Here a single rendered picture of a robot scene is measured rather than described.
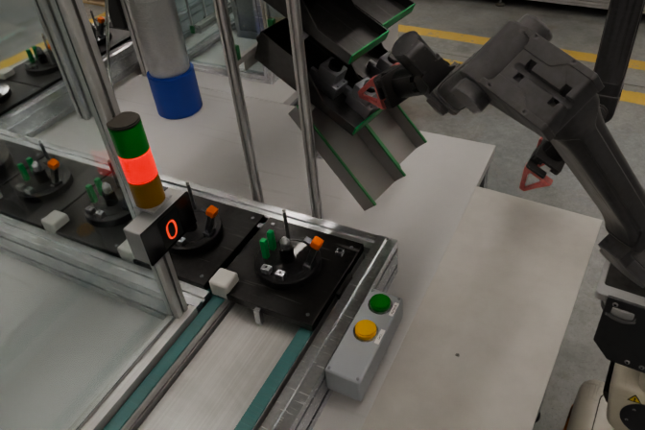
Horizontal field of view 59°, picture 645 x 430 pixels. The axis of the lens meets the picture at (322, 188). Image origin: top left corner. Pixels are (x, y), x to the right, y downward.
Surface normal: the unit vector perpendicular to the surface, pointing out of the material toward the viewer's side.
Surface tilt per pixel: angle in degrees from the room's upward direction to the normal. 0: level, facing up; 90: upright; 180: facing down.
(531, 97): 40
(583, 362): 0
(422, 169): 0
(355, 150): 45
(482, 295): 0
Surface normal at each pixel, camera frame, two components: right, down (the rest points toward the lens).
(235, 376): -0.08, -0.78
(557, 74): -0.43, -0.25
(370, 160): 0.50, -0.32
